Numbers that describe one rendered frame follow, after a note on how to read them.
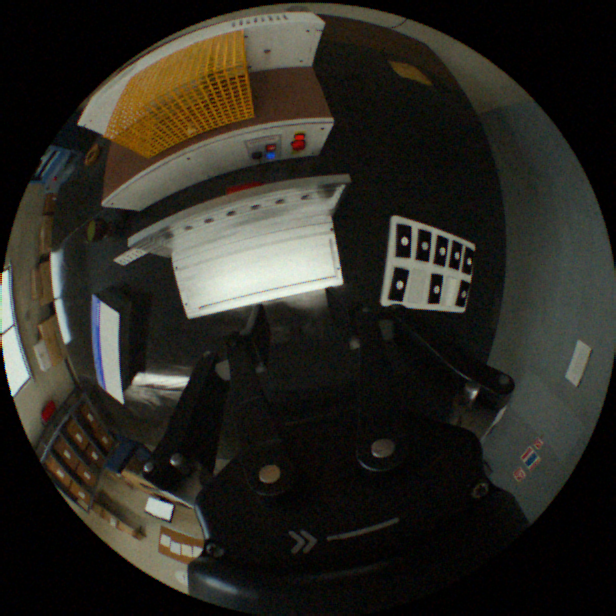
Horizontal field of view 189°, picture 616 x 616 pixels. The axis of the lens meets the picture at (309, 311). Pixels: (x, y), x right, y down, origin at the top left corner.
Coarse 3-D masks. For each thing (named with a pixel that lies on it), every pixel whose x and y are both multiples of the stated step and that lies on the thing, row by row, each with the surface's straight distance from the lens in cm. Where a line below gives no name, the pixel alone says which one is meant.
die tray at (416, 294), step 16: (416, 224) 68; (416, 240) 68; (432, 240) 72; (464, 240) 84; (432, 256) 72; (448, 256) 77; (416, 272) 68; (432, 272) 73; (448, 272) 78; (384, 288) 63; (416, 288) 69; (384, 304) 64; (416, 304) 71; (432, 304) 75
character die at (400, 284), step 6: (396, 270) 63; (402, 270) 65; (408, 270) 65; (396, 276) 64; (402, 276) 65; (408, 276) 65; (396, 282) 63; (402, 282) 64; (390, 288) 64; (396, 288) 64; (402, 288) 66; (390, 294) 63; (396, 294) 65; (402, 294) 65; (396, 300) 65; (402, 300) 66
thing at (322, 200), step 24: (240, 192) 37; (264, 192) 36; (288, 192) 40; (312, 192) 42; (336, 192) 44; (192, 216) 39; (216, 216) 43; (240, 216) 46; (264, 216) 47; (288, 216) 48; (312, 216) 51; (144, 240) 46; (168, 240) 51; (192, 240) 51; (216, 240) 54
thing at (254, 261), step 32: (288, 224) 54; (320, 224) 55; (192, 256) 59; (224, 256) 56; (256, 256) 54; (288, 256) 54; (320, 256) 55; (192, 288) 60; (224, 288) 57; (256, 288) 55; (320, 288) 56
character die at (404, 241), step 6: (396, 228) 64; (402, 228) 64; (408, 228) 66; (396, 234) 63; (402, 234) 64; (408, 234) 65; (396, 240) 63; (402, 240) 63; (408, 240) 65; (396, 246) 63; (402, 246) 63; (408, 246) 65; (396, 252) 63; (402, 252) 64; (408, 252) 65
